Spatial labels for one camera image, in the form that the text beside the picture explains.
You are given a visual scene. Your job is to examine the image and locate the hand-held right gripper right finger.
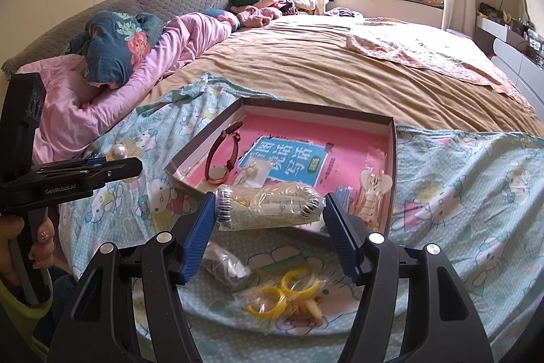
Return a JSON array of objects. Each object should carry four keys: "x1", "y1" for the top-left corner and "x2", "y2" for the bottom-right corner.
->
[{"x1": 324, "y1": 192, "x2": 496, "y2": 363}]

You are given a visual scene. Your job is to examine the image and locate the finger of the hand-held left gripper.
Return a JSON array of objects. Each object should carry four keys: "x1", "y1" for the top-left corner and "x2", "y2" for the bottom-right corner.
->
[
  {"x1": 91, "y1": 156, "x2": 143, "y2": 188},
  {"x1": 36, "y1": 160, "x2": 107, "y2": 176}
]

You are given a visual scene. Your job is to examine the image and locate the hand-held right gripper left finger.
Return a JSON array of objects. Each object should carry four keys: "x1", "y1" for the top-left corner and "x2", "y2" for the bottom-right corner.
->
[{"x1": 47, "y1": 192, "x2": 218, "y2": 363}]

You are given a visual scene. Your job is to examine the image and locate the pearl flower hair clip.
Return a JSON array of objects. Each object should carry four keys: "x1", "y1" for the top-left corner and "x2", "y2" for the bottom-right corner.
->
[{"x1": 105, "y1": 135, "x2": 144, "y2": 183}]

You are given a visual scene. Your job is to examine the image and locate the white hair clip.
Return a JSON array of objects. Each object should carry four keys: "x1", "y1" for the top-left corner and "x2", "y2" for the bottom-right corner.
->
[{"x1": 200, "y1": 242, "x2": 253, "y2": 289}]

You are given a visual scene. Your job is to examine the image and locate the cream claw hair clip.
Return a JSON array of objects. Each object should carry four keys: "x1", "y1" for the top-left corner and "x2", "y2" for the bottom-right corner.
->
[{"x1": 359, "y1": 169, "x2": 394, "y2": 225}]

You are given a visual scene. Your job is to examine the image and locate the red strap wristwatch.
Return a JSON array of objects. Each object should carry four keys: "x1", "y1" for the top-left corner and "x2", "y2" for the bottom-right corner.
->
[{"x1": 205, "y1": 120, "x2": 244, "y2": 183}]

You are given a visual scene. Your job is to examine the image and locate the bracelet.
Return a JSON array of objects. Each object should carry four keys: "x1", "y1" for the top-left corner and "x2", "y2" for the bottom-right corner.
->
[{"x1": 214, "y1": 181, "x2": 326, "y2": 234}]

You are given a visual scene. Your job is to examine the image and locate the small clear plastic packet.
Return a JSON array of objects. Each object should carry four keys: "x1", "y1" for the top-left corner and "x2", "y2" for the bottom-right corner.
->
[{"x1": 364, "y1": 145, "x2": 387, "y2": 177}]

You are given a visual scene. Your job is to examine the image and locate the white flower earring packet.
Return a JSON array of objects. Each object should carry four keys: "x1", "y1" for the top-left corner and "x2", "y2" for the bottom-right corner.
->
[{"x1": 240, "y1": 161, "x2": 273, "y2": 191}]

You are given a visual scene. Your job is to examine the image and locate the yellow rings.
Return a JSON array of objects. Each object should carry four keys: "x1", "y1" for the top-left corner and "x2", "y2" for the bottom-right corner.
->
[{"x1": 234, "y1": 267, "x2": 336, "y2": 336}]

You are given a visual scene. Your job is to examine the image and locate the shallow cardboard box pink inside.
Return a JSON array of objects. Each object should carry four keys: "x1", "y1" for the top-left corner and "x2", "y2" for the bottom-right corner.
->
[{"x1": 164, "y1": 97, "x2": 398, "y2": 236}]

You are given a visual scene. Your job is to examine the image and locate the person's left hand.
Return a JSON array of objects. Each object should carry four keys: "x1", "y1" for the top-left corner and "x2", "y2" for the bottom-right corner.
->
[{"x1": 0, "y1": 214, "x2": 57, "y2": 288}]

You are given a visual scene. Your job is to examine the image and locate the pink quilt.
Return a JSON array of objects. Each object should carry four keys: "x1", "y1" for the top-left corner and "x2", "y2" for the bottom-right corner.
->
[{"x1": 15, "y1": 12, "x2": 241, "y2": 166}]

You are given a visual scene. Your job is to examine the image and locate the cartoon cat printed blanket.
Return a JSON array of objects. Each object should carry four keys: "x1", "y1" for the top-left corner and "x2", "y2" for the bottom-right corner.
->
[{"x1": 57, "y1": 74, "x2": 544, "y2": 351}]

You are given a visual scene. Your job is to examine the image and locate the dark floral pillow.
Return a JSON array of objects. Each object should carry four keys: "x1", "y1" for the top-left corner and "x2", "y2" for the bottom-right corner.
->
[{"x1": 70, "y1": 10, "x2": 164, "y2": 89}]

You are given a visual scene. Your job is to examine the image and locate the person's leg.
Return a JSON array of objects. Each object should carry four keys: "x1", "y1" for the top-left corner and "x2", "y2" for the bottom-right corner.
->
[{"x1": 32, "y1": 271, "x2": 79, "y2": 347}]

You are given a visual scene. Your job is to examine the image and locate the tan bedsheet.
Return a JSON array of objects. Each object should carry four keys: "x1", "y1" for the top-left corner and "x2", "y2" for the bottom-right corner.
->
[{"x1": 149, "y1": 14, "x2": 536, "y2": 134}]

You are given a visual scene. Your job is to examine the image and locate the light floral blanket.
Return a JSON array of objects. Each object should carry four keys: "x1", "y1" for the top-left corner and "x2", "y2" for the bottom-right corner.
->
[{"x1": 346, "y1": 18, "x2": 534, "y2": 106}]

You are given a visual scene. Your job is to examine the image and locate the white window seat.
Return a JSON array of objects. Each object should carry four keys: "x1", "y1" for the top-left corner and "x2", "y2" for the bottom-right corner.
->
[{"x1": 325, "y1": 0, "x2": 445, "y2": 28}]

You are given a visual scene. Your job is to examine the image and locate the white vanity table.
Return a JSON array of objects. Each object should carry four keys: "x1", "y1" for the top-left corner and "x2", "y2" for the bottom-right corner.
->
[{"x1": 474, "y1": 12, "x2": 544, "y2": 117}]

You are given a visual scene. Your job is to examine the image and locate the cosmetics clutter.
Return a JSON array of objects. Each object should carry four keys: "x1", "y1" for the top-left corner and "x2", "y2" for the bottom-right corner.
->
[{"x1": 478, "y1": 1, "x2": 544, "y2": 66}]

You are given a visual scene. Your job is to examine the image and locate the vanity mirror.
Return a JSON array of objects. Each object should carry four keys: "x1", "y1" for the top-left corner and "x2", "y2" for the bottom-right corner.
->
[{"x1": 501, "y1": 0, "x2": 530, "y2": 23}]

